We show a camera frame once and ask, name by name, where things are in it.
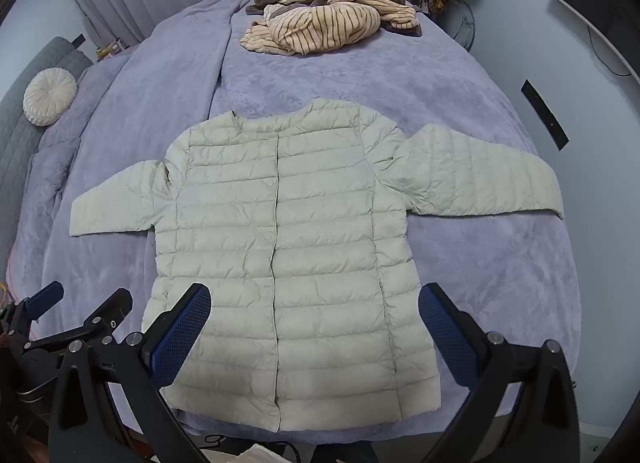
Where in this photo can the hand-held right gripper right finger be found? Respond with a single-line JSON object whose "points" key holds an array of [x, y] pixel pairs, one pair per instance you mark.
{"points": [[445, 335]]}

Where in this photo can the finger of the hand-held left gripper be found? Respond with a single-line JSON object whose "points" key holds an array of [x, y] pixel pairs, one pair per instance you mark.
{"points": [[109, 308], [44, 297]]}

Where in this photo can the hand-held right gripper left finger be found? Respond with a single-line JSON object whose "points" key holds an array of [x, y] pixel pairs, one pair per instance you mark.
{"points": [[184, 335]]}

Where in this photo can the beige quilted puffer jacket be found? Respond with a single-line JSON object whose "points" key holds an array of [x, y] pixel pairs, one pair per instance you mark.
{"points": [[300, 263]]}

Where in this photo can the white paper sheet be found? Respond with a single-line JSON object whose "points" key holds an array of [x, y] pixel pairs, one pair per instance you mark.
{"points": [[257, 454]]}

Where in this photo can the grey quilted headboard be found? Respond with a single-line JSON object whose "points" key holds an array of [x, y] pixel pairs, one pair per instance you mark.
{"points": [[20, 153]]}

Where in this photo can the round cream pleated cushion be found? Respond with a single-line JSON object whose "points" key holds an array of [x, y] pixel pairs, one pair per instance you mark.
{"points": [[49, 97]]}

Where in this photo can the purple plush blanket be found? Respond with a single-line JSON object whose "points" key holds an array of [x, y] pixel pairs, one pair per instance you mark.
{"points": [[440, 93]]}

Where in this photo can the small bedside clutter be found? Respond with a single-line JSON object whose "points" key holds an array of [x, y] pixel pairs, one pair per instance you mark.
{"points": [[109, 49]]}

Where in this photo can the beige striped garment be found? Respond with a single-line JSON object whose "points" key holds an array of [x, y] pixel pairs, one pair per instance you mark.
{"points": [[320, 25]]}

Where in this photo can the black wall strip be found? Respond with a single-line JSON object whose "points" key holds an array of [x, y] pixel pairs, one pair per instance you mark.
{"points": [[545, 114]]}

